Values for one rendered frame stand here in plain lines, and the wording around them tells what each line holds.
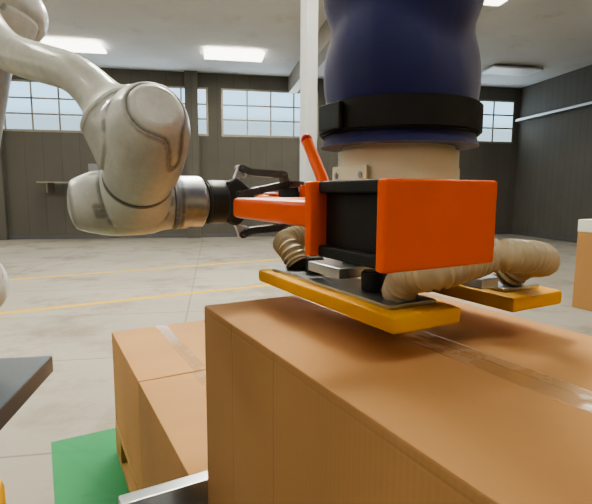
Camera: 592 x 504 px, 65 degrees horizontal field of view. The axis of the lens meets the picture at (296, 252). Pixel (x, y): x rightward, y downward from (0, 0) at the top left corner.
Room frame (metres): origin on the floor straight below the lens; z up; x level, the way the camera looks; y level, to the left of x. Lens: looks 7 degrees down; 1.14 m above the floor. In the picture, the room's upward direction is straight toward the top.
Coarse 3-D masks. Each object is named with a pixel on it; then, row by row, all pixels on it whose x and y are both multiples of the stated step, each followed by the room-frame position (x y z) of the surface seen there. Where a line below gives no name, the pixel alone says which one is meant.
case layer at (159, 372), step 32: (128, 352) 1.67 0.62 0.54; (160, 352) 1.67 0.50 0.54; (192, 352) 1.67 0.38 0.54; (128, 384) 1.57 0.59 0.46; (160, 384) 1.38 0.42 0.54; (192, 384) 1.38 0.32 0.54; (128, 416) 1.60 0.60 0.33; (160, 416) 1.17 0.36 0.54; (192, 416) 1.17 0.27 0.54; (128, 448) 1.63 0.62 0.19; (160, 448) 1.15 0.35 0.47; (192, 448) 1.02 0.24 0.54; (160, 480) 1.16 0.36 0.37
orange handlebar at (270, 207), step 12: (240, 204) 0.50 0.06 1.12; (252, 204) 0.47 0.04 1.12; (264, 204) 0.44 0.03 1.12; (276, 204) 0.42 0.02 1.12; (288, 204) 0.40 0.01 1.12; (300, 204) 0.38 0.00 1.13; (240, 216) 0.50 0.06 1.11; (252, 216) 0.47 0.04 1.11; (264, 216) 0.44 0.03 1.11; (276, 216) 0.42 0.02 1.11; (288, 216) 0.40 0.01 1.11; (300, 216) 0.38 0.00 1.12
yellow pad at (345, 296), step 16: (320, 256) 0.71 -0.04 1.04; (272, 272) 0.73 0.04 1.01; (288, 272) 0.71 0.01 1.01; (304, 272) 0.71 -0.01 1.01; (368, 272) 0.57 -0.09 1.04; (288, 288) 0.67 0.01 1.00; (304, 288) 0.63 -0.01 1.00; (320, 288) 0.61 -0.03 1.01; (336, 288) 0.59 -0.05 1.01; (352, 288) 0.59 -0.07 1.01; (368, 288) 0.57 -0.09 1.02; (320, 304) 0.59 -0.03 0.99; (336, 304) 0.56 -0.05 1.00; (352, 304) 0.53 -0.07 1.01; (368, 304) 0.52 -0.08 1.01; (384, 304) 0.50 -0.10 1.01; (400, 304) 0.50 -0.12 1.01; (416, 304) 0.52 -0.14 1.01; (432, 304) 0.52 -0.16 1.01; (448, 304) 0.52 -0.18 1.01; (368, 320) 0.50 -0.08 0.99; (384, 320) 0.48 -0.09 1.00; (400, 320) 0.47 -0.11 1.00; (416, 320) 0.48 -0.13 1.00; (432, 320) 0.49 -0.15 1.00; (448, 320) 0.51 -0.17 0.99
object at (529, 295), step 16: (448, 288) 0.65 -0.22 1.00; (464, 288) 0.63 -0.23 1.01; (496, 288) 0.60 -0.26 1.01; (512, 288) 0.60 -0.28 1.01; (528, 288) 0.61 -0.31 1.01; (544, 288) 0.62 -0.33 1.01; (496, 304) 0.58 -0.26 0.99; (512, 304) 0.56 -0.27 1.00; (528, 304) 0.57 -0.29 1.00; (544, 304) 0.59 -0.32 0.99
